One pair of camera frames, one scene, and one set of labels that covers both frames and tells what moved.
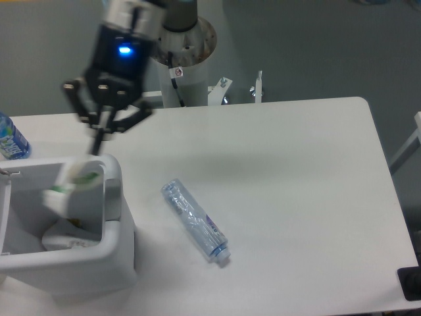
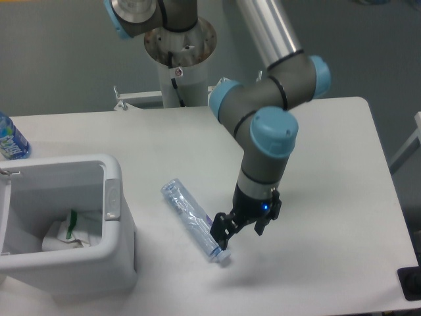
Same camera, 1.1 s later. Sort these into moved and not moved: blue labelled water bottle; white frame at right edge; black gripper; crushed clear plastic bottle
Moved: black gripper
Not moved: crushed clear plastic bottle; blue labelled water bottle; white frame at right edge
